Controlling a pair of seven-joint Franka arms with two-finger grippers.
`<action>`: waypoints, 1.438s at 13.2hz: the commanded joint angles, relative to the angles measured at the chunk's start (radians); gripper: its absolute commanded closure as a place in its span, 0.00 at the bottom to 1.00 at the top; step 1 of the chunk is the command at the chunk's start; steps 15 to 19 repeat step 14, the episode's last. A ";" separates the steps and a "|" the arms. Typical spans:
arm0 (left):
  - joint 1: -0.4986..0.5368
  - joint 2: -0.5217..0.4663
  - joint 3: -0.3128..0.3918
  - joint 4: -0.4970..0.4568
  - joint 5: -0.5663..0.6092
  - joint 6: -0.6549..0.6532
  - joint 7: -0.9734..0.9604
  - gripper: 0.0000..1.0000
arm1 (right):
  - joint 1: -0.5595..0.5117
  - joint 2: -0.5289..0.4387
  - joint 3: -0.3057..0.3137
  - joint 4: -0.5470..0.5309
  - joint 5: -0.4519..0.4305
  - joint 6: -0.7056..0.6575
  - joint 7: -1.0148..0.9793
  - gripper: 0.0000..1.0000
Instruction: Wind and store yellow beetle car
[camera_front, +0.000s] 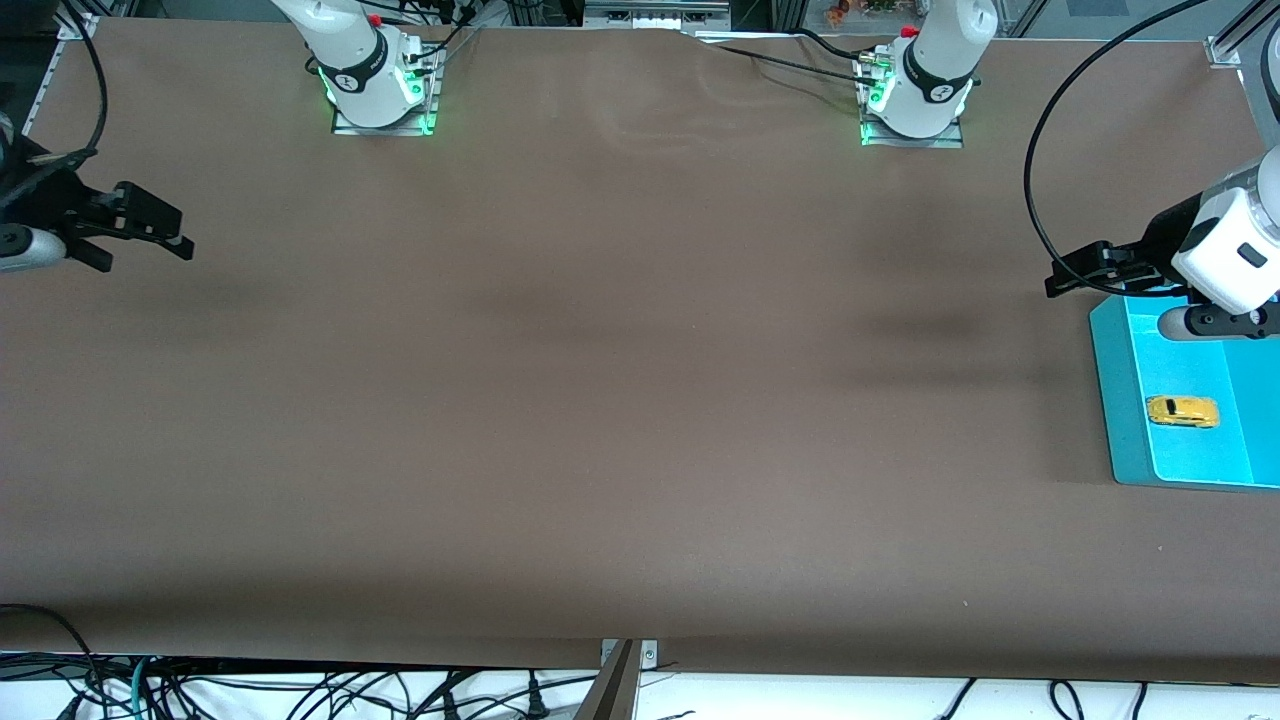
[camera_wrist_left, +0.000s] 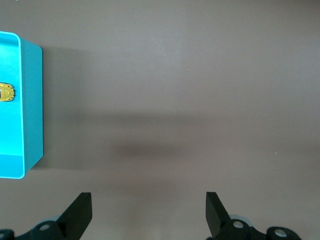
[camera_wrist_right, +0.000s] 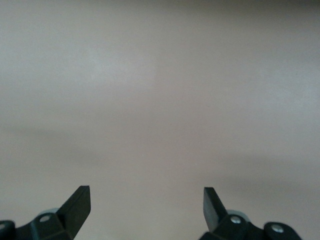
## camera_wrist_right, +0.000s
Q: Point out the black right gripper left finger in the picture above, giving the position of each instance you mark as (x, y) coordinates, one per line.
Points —
(76, 210)

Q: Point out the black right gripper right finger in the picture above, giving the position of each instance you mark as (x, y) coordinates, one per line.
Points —
(212, 211)

